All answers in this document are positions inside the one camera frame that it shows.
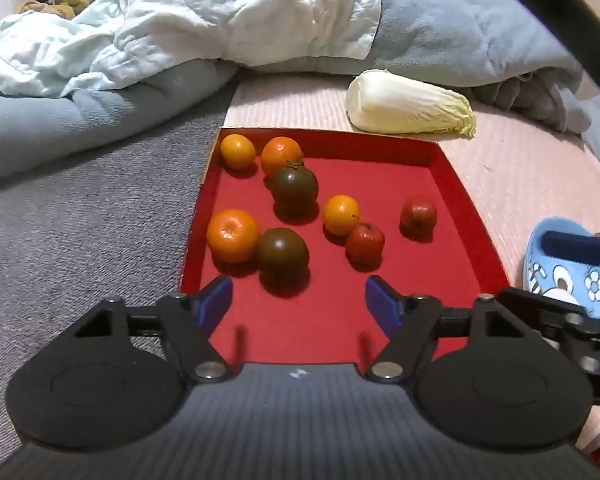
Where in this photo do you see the grey blanket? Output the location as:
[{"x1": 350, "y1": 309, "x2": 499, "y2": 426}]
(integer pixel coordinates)
[{"x1": 0, "y1": 67, "x2": 238, "y2": 466}]

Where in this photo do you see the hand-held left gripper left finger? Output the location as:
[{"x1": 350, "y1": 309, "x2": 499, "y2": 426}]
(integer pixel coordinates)
[{"x1": 71, "y1": 275, "x2": 234, "y2": 386}]

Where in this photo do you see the dark green-brown tomato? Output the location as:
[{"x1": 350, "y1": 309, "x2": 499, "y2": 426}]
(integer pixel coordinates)
[
  {"x1": 256, "y1": 227, "x2": 311, "y2": 286},
  {"x1": 271, "y1": 162, "x2": 320, "y2": 216}
]

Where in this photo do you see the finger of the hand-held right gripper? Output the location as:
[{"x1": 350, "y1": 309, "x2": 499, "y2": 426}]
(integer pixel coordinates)
[
  {"x1": 497, "y1": 286, "x2": 600, "y2": 407},
  {"x1": 540, "y1": 224, "x2": 600, "y2": 267}
]

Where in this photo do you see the orange mandarin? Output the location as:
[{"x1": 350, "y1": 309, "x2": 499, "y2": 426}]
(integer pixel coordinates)
[
  {"x1": 260, "y1": 136, "x2": 304, "y2": 178},
  {"x1": 206, "y1": 209, "x2": 261, "y2": 264}
]

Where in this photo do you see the light blue fleece blanket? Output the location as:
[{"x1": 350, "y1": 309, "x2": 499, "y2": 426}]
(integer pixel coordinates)
[{"x1": 0, "y1": 0, "x2": 598, "y2": 181}]

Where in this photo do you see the small red apple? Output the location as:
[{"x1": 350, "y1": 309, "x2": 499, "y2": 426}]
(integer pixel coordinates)
[
  {"x1": 345, "y1": 222, "x2": 386, "y2": 268},
  {"x1": 400, "y1": 196, "x2": 438, "y2": 236}
]

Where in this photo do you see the mustard cloth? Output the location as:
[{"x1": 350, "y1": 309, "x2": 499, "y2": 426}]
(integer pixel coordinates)
[{"x1": 14, "y1": 0, "x2": 93, "y2": 22}]

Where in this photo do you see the pink ribbed bed sheet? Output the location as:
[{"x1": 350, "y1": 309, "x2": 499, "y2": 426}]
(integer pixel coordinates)
[{"x1": 224, "y1": 69, "x2": 600, "y2": 453}]

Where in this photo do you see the napa cabbage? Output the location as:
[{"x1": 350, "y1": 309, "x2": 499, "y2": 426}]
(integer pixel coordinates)
[{"x1": 345, "y1": 70, "x2": 477, "y2": 138}]

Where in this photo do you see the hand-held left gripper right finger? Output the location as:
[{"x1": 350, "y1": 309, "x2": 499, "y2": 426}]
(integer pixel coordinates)
[{"x1": 364, "y1": 275, "x2": 548, "y2": 385}]

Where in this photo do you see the blue cartoon plate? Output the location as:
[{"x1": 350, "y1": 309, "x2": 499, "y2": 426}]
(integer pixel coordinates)
[{"x1": 522, "y1": 216, "x2": 600, "y2": 319}]

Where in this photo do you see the white quilt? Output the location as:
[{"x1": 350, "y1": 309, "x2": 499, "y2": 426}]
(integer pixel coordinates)
[{"x1": 0, "y1": 0, "x2": 383, "y2": 100}]

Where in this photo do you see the grey garment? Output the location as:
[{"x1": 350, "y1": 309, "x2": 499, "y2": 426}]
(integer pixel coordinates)
[{"x1": 467, "y1": 71, "x2": 592, "y2": 134}]

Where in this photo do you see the yellow-orange kumquat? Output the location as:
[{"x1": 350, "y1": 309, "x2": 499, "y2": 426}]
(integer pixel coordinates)
[
  {"x1": 322, "y1": 194, "x2": 361, "y2": 237},
  {"x1": 220, "y1": 133, "x2": 257, "y2": 170}
]

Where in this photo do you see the red tray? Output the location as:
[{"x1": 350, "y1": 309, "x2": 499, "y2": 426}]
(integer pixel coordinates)
[{"x1": 178, "y1": 127, "x2": 511, "y2": 366}]

